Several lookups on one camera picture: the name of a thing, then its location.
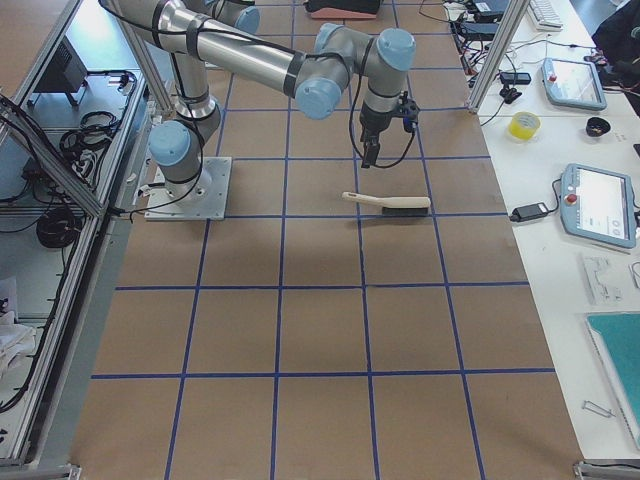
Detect lower teach pendant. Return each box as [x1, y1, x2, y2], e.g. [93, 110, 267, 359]
[559, 163, 637, 250]

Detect black power adapter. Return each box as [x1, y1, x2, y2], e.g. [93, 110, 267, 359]
[509, 202, 554, 223]

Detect black webcam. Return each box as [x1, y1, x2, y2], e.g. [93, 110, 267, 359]
[499, 71, 531, 104]

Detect aluminium frame post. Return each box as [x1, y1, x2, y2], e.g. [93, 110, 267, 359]
[467, 0, 529, 114]

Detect white keyboard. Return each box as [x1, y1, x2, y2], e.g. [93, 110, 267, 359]
[527, 0, 564, 31]

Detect upper teach pendant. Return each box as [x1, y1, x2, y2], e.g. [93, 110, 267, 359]
[541, 57, 607, 111]

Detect small black bowl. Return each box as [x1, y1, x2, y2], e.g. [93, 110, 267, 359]
[585, 117, 611, 138]

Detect beige hand brush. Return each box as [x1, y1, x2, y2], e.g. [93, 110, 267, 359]
[341, 192, 431, 216]

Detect pink bin with black bag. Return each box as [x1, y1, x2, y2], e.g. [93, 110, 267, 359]
[303, 0, 383, 20]

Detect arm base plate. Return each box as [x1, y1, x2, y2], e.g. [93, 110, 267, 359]
[144, 157, 232, 221]

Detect yellow tape roll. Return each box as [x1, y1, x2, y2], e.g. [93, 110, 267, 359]
[507, 111, 541, 141]

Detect teach pendant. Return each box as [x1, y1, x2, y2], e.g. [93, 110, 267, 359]
[559, 163, 637, 250]
[541, 57, 607, 111]

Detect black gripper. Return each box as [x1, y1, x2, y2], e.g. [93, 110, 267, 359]
[359, 102, 393, 168]

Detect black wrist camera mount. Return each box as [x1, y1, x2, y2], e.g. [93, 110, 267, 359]
[396, 91, 420, 133]

